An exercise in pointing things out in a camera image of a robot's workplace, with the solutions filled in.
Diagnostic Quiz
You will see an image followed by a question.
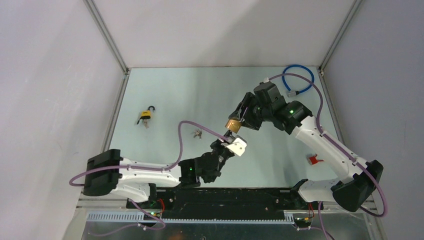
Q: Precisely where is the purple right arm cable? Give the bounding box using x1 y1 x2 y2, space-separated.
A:
264 73 388 239

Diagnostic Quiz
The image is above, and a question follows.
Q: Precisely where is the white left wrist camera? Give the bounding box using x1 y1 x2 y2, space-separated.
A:
222 135 248 157

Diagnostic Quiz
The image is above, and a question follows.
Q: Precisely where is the yellow padlock black shackle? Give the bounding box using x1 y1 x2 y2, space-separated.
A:
139 105 156 120

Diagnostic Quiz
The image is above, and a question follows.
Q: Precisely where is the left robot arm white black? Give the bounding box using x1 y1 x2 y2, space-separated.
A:
82 131 247 208

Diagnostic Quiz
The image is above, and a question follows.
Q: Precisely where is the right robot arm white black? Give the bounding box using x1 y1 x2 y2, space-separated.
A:
228 81 384 212

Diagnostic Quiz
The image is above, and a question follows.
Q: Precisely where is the brass padlock silver shackle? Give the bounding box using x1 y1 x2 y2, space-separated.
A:
225 112 243 133

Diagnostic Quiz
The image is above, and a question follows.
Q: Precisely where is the red wire loop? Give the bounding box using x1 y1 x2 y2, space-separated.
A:
306 154 325 167

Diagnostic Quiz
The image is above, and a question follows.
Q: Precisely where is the grey slotted cable duct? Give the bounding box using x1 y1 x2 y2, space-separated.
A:
86 211 295 225

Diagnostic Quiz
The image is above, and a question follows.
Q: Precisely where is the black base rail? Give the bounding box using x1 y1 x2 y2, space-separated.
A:
139 187 320 220

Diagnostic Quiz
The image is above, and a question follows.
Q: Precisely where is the blue cable lock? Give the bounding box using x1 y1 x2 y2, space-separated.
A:
281 64 316 98

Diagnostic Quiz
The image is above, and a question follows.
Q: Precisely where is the silver key bunch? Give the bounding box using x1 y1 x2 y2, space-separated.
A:
193 129 203 139

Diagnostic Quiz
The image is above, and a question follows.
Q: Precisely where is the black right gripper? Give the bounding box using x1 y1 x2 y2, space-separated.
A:
228 92 273 131

